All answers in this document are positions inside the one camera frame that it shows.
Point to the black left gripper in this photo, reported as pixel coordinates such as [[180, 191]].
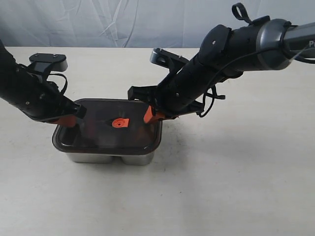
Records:
[[42, 101]]

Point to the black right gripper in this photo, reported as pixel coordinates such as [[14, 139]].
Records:
[[175, 96]]

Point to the dark transparent lunch box lid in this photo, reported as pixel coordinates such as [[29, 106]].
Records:
[[115, 120]]

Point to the red toy sausage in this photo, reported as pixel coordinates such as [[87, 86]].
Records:
[[89, 131]]

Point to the yellow toy cheese block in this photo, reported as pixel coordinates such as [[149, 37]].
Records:
[[144, 135]]

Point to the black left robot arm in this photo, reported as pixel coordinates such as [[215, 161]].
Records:
[[10, 70]]

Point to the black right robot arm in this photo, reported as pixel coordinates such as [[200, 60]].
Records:
[[224, 54]]

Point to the stainless steel lunch box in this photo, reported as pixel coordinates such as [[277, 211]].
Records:
[[135, 160]]

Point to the blue wrinkled backdrop cloth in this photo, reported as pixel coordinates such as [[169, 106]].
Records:
[[112, 23]]

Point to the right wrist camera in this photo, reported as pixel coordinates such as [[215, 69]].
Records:
[[167, 60]]

